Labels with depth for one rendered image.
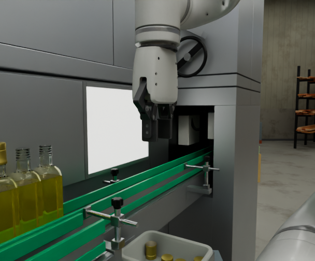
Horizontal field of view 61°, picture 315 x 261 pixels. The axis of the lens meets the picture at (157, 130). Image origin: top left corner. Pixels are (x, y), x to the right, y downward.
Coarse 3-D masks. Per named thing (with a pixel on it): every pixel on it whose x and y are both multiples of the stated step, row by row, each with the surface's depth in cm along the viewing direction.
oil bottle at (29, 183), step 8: (16, 176) 58; (24, 176) 58; (32, 176) 60; (24, 184) 58; (32, 184) 59; (40, 184) 61; (24, 192) 58; (32, 192) 59; (40, 192) 61; (24, 200) 58; (32, 200) 60; (40, 200) 61; (24, 208) 58; (32, 208) 60; (40, 208) 62; (24, 216) 58; (32, 216) 60; (40, 216) 62; (24, 224) 58; (32, 224) 60; (40, 224) 62; (24, 232) 58
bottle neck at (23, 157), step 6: (18, 150) 59; (24, 150) 59; (18, 156) 59; (24, 156) 59; (30, 156) 61; (18, 162) 59; (24, 162) 59; (30, 162) 61; (18, 168) 59; (24, 168) 59; (30, 168) 60
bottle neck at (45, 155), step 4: (44, 144) 66; (48, 144) 66; (40, 148) 64; (44, 148) 64; (48, 148) 64; (40, 152) 64; (44, 152) 64; (48, 152) 64; (40, 156) 64; (44, 156) 64; (48, 156) 64; (40, 160) 64; (44, 160) 64; (48, 160) 64; (40, 164) 64; (44, 164) 64; (48, 164) 64
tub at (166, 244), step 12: (144, 240) 82; (156, 240) 84; (168, 240) 82; (180, 240) 80; (132, 252) 77; (144, 252) 82; (156, 252) 84; (168, 252) 82; (180, 252) 80; (192, 252) 78; (204, 252) 76
